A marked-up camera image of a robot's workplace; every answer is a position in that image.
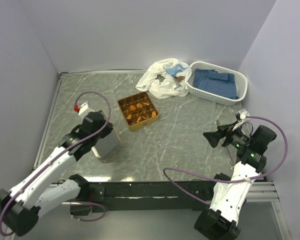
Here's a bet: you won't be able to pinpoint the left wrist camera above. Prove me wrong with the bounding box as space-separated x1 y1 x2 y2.
74 101 94 119

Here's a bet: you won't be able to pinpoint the white laundry basket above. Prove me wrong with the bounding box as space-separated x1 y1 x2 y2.
186 61 248 106

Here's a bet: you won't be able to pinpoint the blue folded cloth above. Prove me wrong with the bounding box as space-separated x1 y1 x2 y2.
192 69 238 100

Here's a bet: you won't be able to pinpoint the silver tin lid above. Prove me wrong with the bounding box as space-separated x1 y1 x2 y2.
91 130 121 159

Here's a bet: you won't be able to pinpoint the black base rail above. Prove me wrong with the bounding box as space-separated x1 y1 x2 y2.
59 181 238 216

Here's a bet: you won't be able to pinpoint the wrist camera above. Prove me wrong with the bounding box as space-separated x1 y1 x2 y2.
235 108 250 125
74 101 94 119

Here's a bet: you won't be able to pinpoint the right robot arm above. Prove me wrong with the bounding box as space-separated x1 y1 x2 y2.
194 123 277 240

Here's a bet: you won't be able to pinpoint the clear plastic tray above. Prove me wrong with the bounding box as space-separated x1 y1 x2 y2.
159 94 216 158

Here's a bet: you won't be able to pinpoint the gold cookie tin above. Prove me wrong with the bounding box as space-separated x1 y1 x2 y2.
117 92 160 132

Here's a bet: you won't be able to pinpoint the metal tongs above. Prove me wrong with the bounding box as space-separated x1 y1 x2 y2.
224 145 237 168

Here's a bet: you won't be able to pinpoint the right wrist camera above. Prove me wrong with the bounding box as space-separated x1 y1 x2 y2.
235 108 250 125

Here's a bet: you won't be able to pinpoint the white crumpled shirt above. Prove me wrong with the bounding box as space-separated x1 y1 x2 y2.
135 58 192 100

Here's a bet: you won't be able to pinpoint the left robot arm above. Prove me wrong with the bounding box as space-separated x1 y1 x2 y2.
0 111 113 237

